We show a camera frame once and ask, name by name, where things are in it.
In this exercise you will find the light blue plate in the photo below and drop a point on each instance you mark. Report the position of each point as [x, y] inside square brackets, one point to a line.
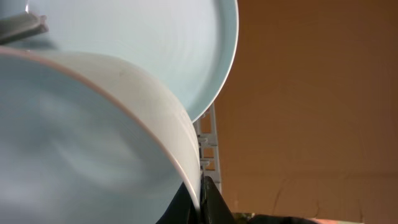
[188, 44]

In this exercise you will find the grey dishwasher rack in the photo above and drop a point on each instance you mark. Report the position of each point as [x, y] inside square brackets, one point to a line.
[206, 130]

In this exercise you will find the light blue bowl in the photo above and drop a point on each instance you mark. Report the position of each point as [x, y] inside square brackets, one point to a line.
[89, 138]

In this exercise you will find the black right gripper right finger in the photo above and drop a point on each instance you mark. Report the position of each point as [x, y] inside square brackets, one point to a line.
[214, 209]

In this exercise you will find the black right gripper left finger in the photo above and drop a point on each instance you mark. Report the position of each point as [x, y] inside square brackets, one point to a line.
[180, 210]

